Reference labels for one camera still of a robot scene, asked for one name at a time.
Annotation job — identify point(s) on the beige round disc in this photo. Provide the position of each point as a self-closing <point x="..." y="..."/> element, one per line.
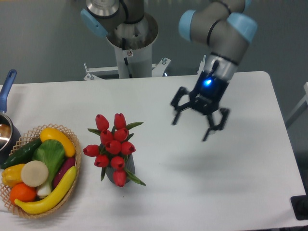
<point x="34" y="173"/>

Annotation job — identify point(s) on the green leafy bok choy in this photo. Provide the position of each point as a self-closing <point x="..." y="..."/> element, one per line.
<point x="52" y="154"/>

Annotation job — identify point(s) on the orange fruit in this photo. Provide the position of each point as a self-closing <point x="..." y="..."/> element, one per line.
<point x="23" y="193"/>

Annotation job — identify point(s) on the black device at table edge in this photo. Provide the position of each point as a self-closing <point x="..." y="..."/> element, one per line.
<point x="300" y="206"/>

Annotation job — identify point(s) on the yellow bell pepper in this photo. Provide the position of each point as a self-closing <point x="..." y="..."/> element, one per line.
<point x="11" y="176"/>

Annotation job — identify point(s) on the green cucumber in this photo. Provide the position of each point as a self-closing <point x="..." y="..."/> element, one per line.
<point x="22" y="155"/>

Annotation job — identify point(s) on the red tulip bouquet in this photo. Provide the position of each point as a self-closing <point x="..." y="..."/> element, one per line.
<point x="111" y="137"/>

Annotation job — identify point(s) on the yellow banana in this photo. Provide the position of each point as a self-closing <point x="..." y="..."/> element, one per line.
<point x="54" y="198"/>

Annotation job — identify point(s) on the purple sweet potato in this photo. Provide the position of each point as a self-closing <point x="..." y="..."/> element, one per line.
<point x="68" y="163"/>

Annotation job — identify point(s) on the woven wicker basket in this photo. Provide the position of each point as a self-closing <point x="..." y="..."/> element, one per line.
<point x="28" y="137"/>

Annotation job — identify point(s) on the white frame at right edge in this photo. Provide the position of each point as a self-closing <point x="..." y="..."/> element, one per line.
<point x="299" y="108"/>

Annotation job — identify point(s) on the yellow squash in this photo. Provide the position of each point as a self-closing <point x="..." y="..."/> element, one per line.
<point x="55" y="134"/>

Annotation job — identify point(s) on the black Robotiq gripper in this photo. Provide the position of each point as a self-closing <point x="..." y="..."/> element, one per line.
<point x="209" y="95"/>

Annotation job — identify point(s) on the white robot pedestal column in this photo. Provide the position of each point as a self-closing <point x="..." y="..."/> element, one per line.
<point x="133" y="47"/>

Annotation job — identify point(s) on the blue handled saucepan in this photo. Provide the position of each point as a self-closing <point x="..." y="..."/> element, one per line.
<point x="9" y="134"/>

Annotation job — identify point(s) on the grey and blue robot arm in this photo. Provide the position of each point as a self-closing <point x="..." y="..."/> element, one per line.
<point x="222" y="26"/>

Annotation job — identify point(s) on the dark grey ribbed vase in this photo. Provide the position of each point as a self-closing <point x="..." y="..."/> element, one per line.
<point x="118" y="168"/>

